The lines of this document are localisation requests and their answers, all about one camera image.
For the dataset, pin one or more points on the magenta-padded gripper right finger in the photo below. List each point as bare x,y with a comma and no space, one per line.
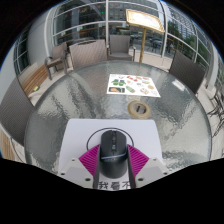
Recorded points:
138,160

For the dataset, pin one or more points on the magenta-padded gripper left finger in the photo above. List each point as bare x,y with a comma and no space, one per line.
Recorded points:
88,160

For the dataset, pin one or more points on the black computer mouse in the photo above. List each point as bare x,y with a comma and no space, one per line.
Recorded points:
114,153

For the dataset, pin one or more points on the white mouse pad black drawing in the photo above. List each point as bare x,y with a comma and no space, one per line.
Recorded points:
78,133

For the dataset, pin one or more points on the colourful picture menu sheet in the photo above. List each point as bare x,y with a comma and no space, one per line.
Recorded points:
133,85

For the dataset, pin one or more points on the dark grey wicker chair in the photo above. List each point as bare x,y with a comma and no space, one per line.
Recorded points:
15,110

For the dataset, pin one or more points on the dark metal folding table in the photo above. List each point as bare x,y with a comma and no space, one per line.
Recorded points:
218,110

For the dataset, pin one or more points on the wooden slat bench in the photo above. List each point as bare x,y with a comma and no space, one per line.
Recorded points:
33,80

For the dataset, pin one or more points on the dark brown wicker chair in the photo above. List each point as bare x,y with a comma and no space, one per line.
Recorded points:
186,71

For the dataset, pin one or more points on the brown wicker chair wide back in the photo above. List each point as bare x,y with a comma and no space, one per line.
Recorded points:
87,53

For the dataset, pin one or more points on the brown wicker armchair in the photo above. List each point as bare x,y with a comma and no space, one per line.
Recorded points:
59,55
120,45

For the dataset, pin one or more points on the gold-framed menu stand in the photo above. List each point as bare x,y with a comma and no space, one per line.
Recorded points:
145,19

